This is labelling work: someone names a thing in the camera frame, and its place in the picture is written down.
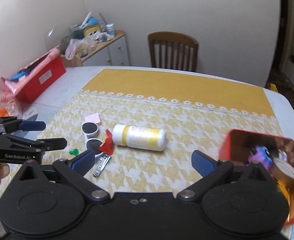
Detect white yellow plastic bottle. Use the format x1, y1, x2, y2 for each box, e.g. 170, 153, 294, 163
112, 124, 167, 152

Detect yellow table runner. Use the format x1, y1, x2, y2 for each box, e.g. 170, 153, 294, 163
34, 69, 284, 198

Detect silver nail clipper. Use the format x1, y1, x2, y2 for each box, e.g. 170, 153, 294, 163
92, 154, 112, 179

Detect red box with pink cloth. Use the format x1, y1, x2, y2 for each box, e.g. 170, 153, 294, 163
0, 45, 61, 103

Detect round gold tin lid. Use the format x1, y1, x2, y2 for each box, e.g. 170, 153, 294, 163
271, 157, 294, 185

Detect red storage box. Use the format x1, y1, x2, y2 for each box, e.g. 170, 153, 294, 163
12, 54, 67, 104

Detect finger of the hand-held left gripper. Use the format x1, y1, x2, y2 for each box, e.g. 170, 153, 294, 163
0, 116, 46, 134
0, 133, 68, 153

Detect white sunglasses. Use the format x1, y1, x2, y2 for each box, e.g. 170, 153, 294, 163
81, 121, 105, 157

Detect purple blue toy figure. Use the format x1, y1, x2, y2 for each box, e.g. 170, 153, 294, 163
248, 145, 275, 172

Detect clear plastic bag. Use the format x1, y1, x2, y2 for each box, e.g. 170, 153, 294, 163
65, 36, 97, 58

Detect red candy wrapper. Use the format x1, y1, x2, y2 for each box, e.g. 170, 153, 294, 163
98, 129, 114, 154

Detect white pen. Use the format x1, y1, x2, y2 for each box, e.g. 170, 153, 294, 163
81, 12, 92, 28

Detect orange plastic packet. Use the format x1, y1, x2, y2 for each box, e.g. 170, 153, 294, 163
0, 106, 20, 118

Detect red tin box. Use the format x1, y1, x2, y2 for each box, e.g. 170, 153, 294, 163
218, 129, 294, 224

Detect pink sticky note pad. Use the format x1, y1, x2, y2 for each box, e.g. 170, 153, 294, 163
84, 113, 102, 126

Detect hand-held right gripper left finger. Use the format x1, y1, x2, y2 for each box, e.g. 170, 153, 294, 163
12, 150, 111, 203

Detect blue yellow container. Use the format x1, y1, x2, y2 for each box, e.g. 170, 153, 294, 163
83, 17, 102, 39

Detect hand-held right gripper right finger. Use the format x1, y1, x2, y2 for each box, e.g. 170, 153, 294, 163
177, 150, 275, 203

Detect blue soft item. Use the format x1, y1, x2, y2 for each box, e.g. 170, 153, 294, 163
12, 70, 28, 82

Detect white drawer cabinet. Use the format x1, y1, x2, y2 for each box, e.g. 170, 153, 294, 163
62, 30, 130, 67

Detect brown wooden chair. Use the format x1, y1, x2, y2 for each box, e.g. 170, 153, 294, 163
147, 32, 199, 72

